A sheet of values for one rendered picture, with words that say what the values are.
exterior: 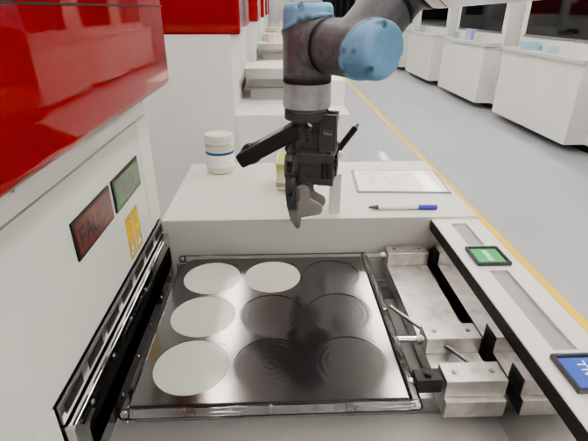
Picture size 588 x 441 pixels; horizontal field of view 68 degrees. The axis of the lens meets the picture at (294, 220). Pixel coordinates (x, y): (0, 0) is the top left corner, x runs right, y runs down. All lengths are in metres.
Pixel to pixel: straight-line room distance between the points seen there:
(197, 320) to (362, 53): 0.45
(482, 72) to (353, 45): 6.57
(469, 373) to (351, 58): 0.43
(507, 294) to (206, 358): 0.44
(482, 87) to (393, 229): 6.34
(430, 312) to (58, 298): 0.55
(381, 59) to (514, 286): 0.39
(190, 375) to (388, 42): 0.50
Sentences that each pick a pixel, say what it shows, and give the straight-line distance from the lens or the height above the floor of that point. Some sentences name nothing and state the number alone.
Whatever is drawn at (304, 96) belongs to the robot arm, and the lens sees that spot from 0.68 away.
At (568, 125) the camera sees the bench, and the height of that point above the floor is 0.28.
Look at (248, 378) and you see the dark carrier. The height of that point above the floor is 0.90.
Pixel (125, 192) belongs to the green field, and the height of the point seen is 1.09.
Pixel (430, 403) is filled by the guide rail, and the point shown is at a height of 0.84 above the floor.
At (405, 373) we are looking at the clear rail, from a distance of 0.63.
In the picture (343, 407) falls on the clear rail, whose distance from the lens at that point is 0.58.
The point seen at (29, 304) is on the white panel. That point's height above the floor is 1.09.
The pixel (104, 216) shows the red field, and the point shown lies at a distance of 0.62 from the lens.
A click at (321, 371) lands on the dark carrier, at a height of 0.90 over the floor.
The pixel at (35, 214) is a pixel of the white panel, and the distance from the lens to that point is 0.48.
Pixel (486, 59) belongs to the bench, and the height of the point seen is 0.68.
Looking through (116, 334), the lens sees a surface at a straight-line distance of 0.65.
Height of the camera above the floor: 1.34
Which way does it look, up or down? 26 degrees down
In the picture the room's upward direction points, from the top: straight up
